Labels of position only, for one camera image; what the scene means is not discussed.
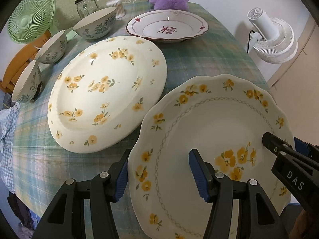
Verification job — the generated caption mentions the scalloped yellow flower plate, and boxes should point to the scalloped yellow flower plate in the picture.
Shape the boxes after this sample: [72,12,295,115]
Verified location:
[128,74,294,238]

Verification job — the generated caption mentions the round yellow flower plate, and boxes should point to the round yellow flower plate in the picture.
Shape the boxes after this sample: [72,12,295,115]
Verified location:
[48,36,167,154]

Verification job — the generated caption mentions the floral bowl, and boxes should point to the floral bowl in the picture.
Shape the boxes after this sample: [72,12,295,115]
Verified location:
[35,30,67,64]
[72,7,116,40]
[11,60,42,103]

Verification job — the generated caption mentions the white red pattern plate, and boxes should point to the white red pattern plate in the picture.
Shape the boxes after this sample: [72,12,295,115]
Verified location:
[126,10,209,43]

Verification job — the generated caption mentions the white standing fan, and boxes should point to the white standing fan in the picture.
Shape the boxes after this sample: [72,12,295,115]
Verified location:
[247,7,298,64]

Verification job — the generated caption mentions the blue checkered blanket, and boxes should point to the blue checkered blanket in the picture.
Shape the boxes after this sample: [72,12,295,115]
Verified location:
[1,103,20,194]

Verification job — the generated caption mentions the wooden bed headboard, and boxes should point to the wooden bed headboard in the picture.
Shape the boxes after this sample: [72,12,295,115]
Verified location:
[1,30,51,94]

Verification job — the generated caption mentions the green desk fan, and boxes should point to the green desk fan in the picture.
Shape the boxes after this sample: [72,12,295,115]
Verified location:
[8,0,58,44]

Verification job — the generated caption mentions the cotton swab container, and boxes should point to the cotton swab container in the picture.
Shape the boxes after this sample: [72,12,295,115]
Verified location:
[105,0,125,19]

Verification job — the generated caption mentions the glass jar black lid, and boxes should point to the glass jar black lid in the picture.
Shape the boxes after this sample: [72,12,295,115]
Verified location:
[75,0,100,19]

